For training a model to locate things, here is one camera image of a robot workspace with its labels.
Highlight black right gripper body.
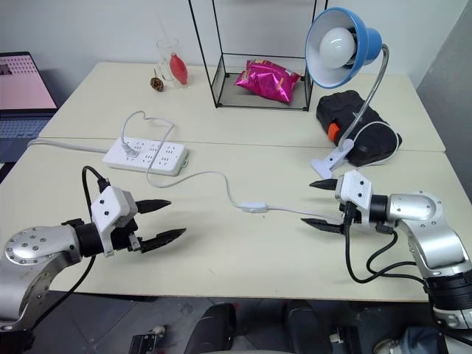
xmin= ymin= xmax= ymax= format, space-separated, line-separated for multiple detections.
xmin=333 ymin=178 xmax=364 ymax=236

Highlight white power strip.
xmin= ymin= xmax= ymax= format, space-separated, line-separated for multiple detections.
xmin=102 ymin=136 xmax=190 ymax=177

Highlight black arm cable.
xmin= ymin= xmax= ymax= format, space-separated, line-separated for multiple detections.
xmin=61 ymin=165 xmax=111 ymax=296
xmin=344 ymin=206 xmax=429 ymax=285

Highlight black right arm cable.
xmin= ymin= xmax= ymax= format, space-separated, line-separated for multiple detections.
xmin=344 ymin=206 xmax=429 ymax=285

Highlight laptop with pink screen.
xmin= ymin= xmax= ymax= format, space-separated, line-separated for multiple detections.
xmin=0 ymin=51 xmax=60 ymax=164

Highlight red bulb-shaped object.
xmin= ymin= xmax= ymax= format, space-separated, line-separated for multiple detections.
xmin=169 ymin=52 xmax=190 ymax=87

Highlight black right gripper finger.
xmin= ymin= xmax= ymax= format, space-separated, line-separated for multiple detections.
xmin=299 ymin=217 xmax=347 ymax=235
xmin=308 ymin=178 xmax=337 ymax=192

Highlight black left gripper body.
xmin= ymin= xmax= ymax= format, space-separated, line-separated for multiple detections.
xmin=109 ymin=217 xmax=144 ymax=254

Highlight white light bulb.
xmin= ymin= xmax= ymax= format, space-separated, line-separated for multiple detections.
xmin=319 ymin=27 xmax=357 ymax=69

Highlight blue clip desk lamp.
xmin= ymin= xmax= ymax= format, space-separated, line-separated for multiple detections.
xmin=304 ymin=7 xmax=391 ymax=180

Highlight black bag with orange tab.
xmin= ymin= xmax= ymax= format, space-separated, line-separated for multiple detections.
xmin=316 ymin=88 xmax=403 ymax=168

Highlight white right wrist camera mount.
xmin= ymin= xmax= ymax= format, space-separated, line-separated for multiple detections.
xmin=336 ymin=169 xmax=374 ymax=226

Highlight white inline cord switch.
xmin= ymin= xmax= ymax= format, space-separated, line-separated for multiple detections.
xmin=238 ymin=201 xmax=270 ymax=215

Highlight white lamp cord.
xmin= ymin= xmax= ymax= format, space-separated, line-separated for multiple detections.
xmin=120 ymin=110 xmax=403 ymax=226

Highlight black device on floor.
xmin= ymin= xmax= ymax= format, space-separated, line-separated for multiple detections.
xmin=128 ymin=324 xmax=167 ymax=354

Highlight dark rounded shape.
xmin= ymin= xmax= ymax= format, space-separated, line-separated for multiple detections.
xmin=183 ymin=302 xmax=237 ymax=354
xmin=282 ymin=299 xmax=334 ymax=354

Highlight person's shoe and jeans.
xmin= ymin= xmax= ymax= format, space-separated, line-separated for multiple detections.
xmin=372 ymin=325 xmax=445 ymax=354

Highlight clear drinking glass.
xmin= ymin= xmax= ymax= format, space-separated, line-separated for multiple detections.
xmin=153 ymin=37 xmax=192 ymax=90

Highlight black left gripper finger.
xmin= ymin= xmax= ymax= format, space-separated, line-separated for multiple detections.
xmin=139 ymin=227 xmax=187 ymax=255
xmin=135 ymin=198 xmax=173 ymax=215

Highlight pink foil snack bag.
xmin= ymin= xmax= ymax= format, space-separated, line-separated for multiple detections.
xmin=235 ymin=58 xmax=303 ymax=106

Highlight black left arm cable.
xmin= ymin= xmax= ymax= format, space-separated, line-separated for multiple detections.
xmin=61 ymin=165 xmax=111 ymax=296

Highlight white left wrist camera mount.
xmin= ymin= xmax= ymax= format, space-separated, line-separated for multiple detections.
xmin=90 ymin=186 xmax=139 ymax=256

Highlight black wire frame shelf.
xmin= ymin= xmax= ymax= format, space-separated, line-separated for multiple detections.
xmin=187 ymin=0 xmax=330 ymax=113

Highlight grey power strip cord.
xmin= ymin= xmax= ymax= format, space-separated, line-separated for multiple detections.
xmin=27 ymin=137 xmax=111 ymax=154

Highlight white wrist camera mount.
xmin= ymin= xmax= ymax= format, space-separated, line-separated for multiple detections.
xmin=90 ymin=186 xmax=139 ymax=256
xmin=336 ymin=169 xmax=374 ymax=226

